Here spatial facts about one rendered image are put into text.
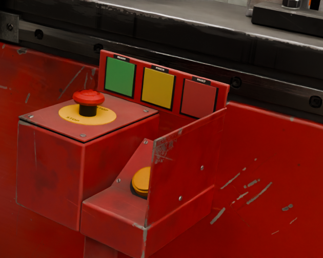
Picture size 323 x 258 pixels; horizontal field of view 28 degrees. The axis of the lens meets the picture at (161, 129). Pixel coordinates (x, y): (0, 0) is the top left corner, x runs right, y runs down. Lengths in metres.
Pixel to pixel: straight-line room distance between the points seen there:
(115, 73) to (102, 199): 0.19
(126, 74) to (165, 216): 0.22
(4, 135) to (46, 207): 0.45
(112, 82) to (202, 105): 0.14
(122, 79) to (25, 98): 0.34
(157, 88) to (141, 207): 0.17
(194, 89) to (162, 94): 0.05
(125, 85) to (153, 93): 0.05
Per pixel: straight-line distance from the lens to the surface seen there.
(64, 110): 0.82
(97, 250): 0.85
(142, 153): 0.82
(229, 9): 1.10
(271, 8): 0.99
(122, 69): 0.87
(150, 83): 0.84
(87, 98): 0.79
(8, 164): 1.25
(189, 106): 0.82
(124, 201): 0.77
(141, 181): 0.78
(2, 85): 1.20
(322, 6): 1.03
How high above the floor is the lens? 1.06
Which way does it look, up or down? 21 degrees down
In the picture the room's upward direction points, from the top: 7 degrees clockwise
